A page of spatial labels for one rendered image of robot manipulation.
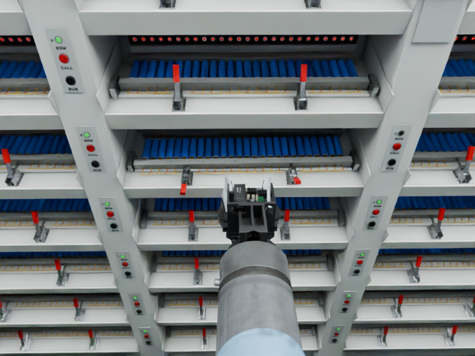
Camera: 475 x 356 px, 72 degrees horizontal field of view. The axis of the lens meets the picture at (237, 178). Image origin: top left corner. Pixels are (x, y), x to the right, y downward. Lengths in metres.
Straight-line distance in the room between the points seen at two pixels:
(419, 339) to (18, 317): 1.52
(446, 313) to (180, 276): 0.96
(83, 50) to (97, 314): 0.94
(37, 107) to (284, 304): 0.67
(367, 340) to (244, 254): 1.18
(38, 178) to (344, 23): 0.79
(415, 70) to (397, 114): 0.09
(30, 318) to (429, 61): 1.43
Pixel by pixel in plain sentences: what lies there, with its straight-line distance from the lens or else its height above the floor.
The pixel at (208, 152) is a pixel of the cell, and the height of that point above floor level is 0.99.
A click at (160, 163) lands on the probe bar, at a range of 0.86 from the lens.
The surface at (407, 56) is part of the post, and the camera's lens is 0.76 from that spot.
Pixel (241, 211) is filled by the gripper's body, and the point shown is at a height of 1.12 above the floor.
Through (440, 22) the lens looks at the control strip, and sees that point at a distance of 0.76.
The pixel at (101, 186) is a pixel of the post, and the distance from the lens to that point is 0.88.
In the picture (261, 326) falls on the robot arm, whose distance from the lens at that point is 0.35.
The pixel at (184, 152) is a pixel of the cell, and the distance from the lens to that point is 0.87.
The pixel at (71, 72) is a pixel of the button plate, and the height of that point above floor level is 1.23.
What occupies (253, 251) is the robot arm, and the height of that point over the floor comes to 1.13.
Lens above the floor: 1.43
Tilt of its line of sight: 35 degrees down
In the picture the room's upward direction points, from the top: straight up
